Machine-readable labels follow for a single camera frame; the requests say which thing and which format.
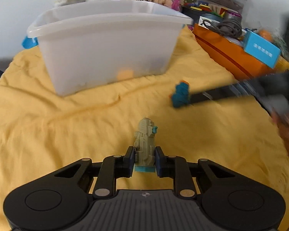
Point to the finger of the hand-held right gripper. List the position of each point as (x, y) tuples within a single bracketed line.
[(226, 92)]

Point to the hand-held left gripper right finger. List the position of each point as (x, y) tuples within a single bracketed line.
[(159, 161)]

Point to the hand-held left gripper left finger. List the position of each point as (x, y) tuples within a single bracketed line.
[(130, 160)]

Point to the grey and teal toy figure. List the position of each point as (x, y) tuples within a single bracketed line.
[(144, 144)]

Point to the blue ridged cylinder toy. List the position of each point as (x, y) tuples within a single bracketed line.
[(180, 96)]

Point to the translucent plastic storage bin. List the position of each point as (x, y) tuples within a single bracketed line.
[(106, 43)]

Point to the orange cardboard box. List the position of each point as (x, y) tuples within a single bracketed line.
[(221, 50)]

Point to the light blue card box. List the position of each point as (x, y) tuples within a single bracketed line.
[(261, 47)]

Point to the orange round toy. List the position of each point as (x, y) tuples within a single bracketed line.
[(266, 35)]

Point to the yellow blanket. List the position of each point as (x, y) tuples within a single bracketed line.
[(62, 130)]

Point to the white label card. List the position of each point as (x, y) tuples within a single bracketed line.
[(203, 21)]

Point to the pink plastic toy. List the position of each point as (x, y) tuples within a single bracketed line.
[(176, 2)]

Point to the light blue plastic toy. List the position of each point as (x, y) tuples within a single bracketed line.
[(29, 42)]

